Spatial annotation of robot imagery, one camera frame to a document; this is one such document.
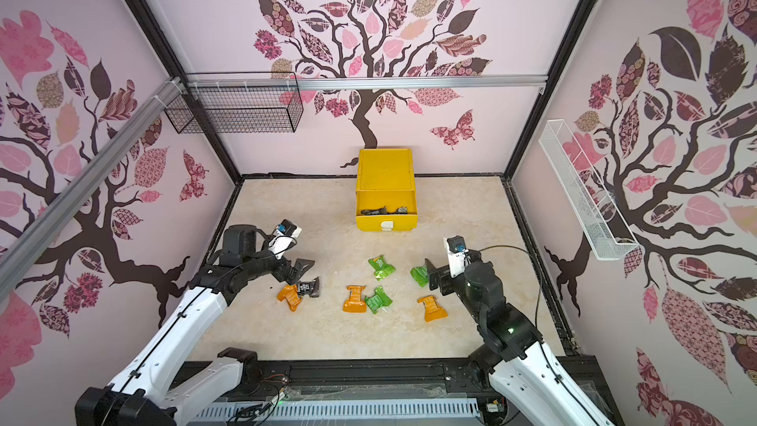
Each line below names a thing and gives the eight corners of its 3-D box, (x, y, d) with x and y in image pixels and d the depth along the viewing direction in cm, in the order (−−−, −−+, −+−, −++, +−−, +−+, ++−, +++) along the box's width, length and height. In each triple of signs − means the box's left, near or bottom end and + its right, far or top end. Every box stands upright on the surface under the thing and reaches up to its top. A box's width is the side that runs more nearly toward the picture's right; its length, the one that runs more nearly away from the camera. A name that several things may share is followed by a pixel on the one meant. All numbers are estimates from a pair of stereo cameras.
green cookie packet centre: (373, 315, 86) (373, 312, 85) (362, 298, 90) (362, 296, 88) (392, 302, 89) (392, 300, 87) (381, 287, 92) (381, 284, 91)
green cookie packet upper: (376, 281, 93) (376, 279, 92) (368, 262, 98) (368, 259, 96) (396, 274, 95) (396, 271, 94) (387, 255, 100) (387, 252, 98)
